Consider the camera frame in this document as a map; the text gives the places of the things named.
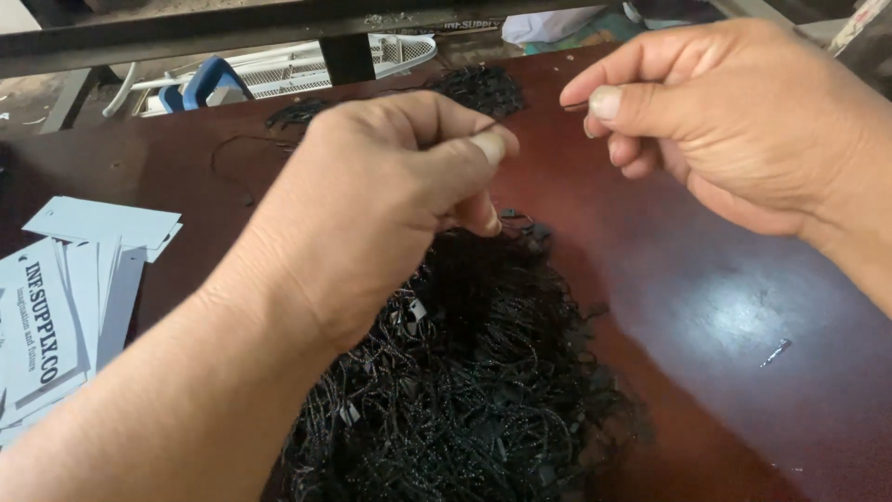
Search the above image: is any person's left hand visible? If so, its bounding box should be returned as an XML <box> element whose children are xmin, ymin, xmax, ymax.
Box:
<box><xmin>245</xmin><ymin>91</ymin><xmax>521</xmax><ymax>353</ymax></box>

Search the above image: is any person's right hand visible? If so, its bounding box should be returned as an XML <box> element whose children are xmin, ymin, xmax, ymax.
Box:
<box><xmin>559</xmin><ymin>18</ymin><xmax>880</xmax><ymax>238</ymax></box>

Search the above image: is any thin black tag string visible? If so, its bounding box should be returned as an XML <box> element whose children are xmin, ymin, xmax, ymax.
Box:
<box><xmin>476</xmin><ymin>101</ymin><xmax>592</xmax><ymax>135</ymax></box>

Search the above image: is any white and green cloth heap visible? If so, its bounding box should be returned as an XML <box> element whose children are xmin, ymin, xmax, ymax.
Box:
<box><xmin>500</xmin><ymin>3</ymin><xmax>645</xmax><ymax>57</ymax></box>

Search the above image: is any blue plastic stool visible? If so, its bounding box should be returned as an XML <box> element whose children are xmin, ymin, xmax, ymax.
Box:
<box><xmin>157</xmin><ymin>56</ymin><xmax>256</xmax><ymax>114</ymax></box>

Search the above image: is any small metal scrap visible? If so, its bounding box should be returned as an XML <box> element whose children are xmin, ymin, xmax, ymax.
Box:
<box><xmin>759</xmin><ymin>338</ymin><xmax>793</xmax><ymax>369</ymax></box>

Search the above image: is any pile of white paper tags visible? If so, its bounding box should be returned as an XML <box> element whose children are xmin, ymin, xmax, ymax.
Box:
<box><xmin>0</xmin><ymin>195</ymin><xmax>184</xmax><ymax>447</ymax></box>

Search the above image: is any loose black string loop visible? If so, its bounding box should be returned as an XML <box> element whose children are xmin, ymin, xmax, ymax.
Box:
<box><xmin>209</xmin><ymin>134</ymin><xmax>301</xmax><ymax>207</ymax></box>

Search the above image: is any white wire mesh rack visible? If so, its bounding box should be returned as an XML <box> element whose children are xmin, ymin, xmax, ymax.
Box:
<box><xmin>102</xmin><ymin>33</ymin><xmax>439</xmax><ymax>118</ymax></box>

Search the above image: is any small heap of black tag strings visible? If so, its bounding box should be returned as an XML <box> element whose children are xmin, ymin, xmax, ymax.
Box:
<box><xmin>265</xmin><ymin>66</ymin><xmax>527</xmax><ymax>130</ymax></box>

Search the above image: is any large heap of black tag strings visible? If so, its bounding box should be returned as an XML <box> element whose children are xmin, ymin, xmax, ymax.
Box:
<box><xmin>275</xmin><ymin>208</ymin><xmax>652</xmax><ymax>502</ymax></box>

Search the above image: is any dark metal frame bar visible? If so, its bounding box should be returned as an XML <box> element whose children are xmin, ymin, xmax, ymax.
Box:
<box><xmin>0</xmin><ymin>0</ymin><xmax>628</xmax><ymax>135</ymax></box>

